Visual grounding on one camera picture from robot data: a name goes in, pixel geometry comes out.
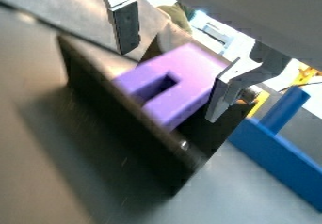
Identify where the purple double-square block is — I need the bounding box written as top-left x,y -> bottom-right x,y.
114,43 -> 227,131

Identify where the yellow notched block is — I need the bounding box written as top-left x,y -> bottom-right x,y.
247,91 -> 269,118

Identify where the blue cylinder peg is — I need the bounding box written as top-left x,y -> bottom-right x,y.
261,86 -> 310,135

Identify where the blue shape-sorter board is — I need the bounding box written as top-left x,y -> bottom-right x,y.
228,119 -> 322,212

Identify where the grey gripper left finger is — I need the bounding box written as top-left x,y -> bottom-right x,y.
103,0 -> 140,55

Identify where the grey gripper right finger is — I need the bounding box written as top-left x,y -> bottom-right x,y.
204,41 -> 290,123

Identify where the black curved stand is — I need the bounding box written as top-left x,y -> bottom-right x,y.
57,36 -> 253,197

